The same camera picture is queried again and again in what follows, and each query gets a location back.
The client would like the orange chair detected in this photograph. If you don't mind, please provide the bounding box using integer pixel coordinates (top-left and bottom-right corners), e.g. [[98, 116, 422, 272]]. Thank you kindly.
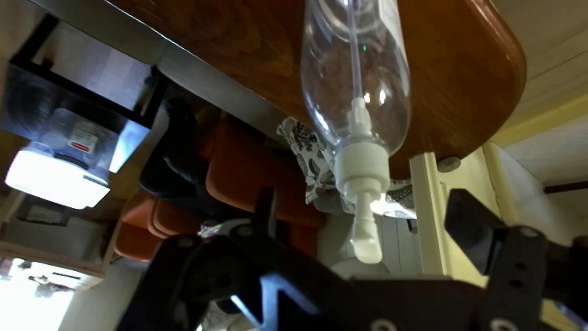
[[111, 114, 326, 265]]

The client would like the dark brown wooden counter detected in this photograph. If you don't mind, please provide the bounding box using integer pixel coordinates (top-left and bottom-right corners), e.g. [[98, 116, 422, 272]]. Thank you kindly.
[[29, 0, 528, 180]]

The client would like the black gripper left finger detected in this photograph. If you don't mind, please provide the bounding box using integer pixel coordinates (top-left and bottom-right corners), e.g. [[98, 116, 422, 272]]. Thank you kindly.
[[113, 186, 411, 331]]

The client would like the cream painted post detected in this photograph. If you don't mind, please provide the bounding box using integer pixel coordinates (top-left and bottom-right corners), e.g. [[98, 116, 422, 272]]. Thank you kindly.
[[407, 143, 552, 290]]

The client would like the clear pump bottle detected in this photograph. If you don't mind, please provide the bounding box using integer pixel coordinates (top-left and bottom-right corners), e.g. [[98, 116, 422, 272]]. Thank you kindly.
[[299, 0, 413, 267]]

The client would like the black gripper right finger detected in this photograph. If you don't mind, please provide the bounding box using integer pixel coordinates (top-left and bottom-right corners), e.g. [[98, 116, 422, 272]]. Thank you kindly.
[[442, 189, 588, 331]]

